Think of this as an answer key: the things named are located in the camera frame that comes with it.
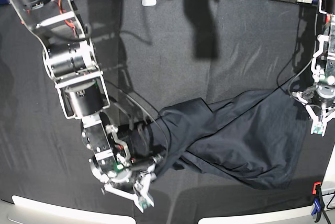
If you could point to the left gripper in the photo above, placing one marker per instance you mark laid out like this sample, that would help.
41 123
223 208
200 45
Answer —
318 100

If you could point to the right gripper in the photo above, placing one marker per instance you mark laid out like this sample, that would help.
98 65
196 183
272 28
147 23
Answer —
127 178

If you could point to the dark grey t-shirt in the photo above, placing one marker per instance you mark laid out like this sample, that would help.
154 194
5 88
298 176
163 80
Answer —
254 138

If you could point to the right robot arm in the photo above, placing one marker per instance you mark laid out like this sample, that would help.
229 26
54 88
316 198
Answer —
70 62

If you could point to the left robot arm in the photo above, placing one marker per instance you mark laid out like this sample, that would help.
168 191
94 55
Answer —
322 60

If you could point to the red blue clamp near right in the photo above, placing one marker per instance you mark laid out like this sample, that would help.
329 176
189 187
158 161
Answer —
319 206

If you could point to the black table cloth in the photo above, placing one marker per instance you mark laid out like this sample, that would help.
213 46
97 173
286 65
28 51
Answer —
162 55

